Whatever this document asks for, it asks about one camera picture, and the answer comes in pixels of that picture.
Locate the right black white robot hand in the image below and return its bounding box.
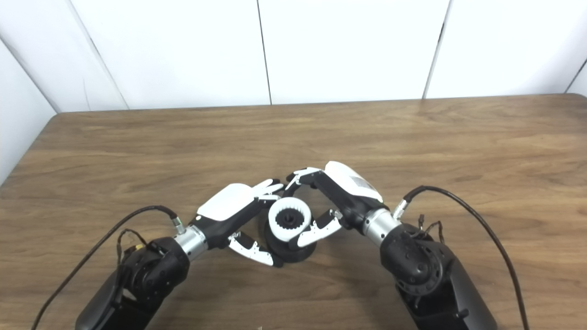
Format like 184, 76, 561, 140
285, 161, 384, 248

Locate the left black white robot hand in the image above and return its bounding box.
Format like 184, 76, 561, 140
196, 179, 285, 267

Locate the white plastic ring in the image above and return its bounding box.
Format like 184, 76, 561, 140
268, 197, 312, 242

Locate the round black plastic part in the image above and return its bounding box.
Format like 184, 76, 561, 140
264, 209, 318, 264

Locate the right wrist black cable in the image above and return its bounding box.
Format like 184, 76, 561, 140
393, 185, 530, 330

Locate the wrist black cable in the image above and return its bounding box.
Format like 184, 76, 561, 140
393, 185, 530, 330
31, 205, 186, 330

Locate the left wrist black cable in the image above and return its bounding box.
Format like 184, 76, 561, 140
31, 205, 186, 330

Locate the thin black wire loop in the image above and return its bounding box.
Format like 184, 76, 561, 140
413, 214, 445, 243

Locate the thin wire with yellow plug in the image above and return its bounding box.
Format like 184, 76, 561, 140
117, 228, 148, 263

